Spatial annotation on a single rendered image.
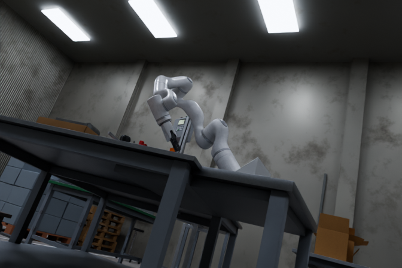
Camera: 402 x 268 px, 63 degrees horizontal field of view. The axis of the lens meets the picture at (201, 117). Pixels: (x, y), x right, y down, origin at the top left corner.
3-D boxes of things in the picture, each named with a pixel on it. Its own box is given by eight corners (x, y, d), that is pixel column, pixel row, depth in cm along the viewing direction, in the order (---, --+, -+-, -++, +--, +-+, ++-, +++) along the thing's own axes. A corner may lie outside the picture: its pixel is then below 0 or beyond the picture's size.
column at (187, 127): (164, 194, 249) (189, 116, 274) (170, 196, 248) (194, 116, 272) (163, 193, 245) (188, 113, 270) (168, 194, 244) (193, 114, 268)
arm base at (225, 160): (229, 192, 203) (216, 168, 214) (255, 175, 200) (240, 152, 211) (216, 185, 188) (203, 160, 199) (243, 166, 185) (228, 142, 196)
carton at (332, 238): (303, 254, 337) (308, 218, 351) (358, 268, 318) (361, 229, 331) (301, 250, 301) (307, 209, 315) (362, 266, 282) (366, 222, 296)
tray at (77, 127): (71, 146, 176) (74, 140, 177) (113, 156, 168) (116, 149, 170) (34, 124, 149) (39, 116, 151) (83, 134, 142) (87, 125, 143)
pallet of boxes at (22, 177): (37, 235, 599) (66, 173, 643) (69, 247, 561) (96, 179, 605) (-25, 223, 501) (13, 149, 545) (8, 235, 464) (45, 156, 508)
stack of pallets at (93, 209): (87, 245, 710) (100, 210, 738) (113, 255, 677) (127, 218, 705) (51, 238, 622) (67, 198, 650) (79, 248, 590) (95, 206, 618)
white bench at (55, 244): (117, 265, 510) (135, 213, 540) (157, 279, 476) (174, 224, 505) (15, 250, 357) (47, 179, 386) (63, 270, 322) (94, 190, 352)
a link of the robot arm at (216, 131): (221, 163, 211) (206, 135, 225) (242, 145, 205) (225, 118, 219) (210, 160, 202) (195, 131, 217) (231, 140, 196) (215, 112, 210)
